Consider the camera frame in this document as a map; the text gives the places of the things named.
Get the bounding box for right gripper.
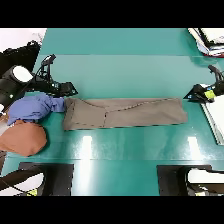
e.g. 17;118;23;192
182;83;215;103

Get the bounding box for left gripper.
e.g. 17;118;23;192
49;81;80;99

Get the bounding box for blue garment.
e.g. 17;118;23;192
6;93;67;126

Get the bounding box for orange-brown garment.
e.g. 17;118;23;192
0;119;49;158

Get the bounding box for grey-brown trousers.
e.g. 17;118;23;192
62;96;189;131

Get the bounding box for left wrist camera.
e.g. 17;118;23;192
39;53;58;85

